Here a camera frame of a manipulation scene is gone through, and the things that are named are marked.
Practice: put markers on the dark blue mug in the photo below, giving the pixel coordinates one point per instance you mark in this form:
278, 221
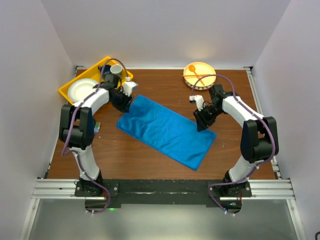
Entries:
106, 69

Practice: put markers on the white paper plate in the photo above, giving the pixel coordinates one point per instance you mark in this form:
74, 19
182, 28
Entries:
80, 89

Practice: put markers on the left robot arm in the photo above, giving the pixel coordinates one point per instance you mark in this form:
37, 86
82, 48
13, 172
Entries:
78, 127

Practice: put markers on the orange plastic spoon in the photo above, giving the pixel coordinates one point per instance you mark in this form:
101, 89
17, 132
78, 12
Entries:
192, 69

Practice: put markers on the grey mug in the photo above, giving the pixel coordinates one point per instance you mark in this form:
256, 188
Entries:
117, 70

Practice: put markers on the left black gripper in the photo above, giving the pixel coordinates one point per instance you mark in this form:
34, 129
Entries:
125, 107

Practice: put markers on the yellow plastic plate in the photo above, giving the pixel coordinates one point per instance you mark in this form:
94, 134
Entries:
196, 70

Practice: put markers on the blue cloth napkin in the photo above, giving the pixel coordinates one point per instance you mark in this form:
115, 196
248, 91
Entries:
167, 132

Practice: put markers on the orange plastic knife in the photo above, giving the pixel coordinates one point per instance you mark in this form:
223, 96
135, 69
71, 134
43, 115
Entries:
195, 75

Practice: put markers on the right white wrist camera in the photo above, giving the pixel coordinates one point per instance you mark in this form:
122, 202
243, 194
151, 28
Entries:
198, 100

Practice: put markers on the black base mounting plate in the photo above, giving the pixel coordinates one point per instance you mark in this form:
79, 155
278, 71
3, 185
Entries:
162, 192

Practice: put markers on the iridescent metal fork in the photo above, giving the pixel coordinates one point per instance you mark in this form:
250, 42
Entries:
97, 127

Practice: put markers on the yellow plastic tray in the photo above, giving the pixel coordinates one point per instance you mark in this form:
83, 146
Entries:
95, 75

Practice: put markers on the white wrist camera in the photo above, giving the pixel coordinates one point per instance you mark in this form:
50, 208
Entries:
198, 100
129, 86

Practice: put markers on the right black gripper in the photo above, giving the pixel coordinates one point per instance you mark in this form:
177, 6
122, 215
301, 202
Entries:
202, 123

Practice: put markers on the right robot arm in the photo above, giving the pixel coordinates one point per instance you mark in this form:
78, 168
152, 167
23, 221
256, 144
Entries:
259, 136

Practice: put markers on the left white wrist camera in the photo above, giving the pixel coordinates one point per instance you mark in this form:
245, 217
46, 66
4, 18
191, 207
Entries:
129, 86

